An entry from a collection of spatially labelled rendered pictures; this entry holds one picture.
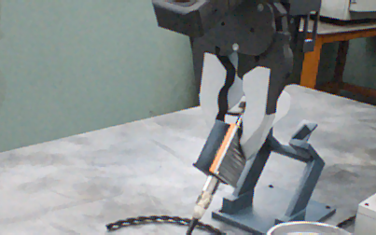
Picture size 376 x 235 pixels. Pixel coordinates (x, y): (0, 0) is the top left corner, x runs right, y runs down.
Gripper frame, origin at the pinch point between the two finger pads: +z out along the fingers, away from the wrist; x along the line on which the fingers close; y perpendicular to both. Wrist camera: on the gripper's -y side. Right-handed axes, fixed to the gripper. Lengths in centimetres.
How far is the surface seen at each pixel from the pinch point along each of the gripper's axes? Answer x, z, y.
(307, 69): 85, 32, 182
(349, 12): 82, 9, 208
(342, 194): -0.7, 13.4, 28.2
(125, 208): 15.4, 13.2, 3.4
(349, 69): 144, 66, 366
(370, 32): 81, 19, 235
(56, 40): 150, 27, 107
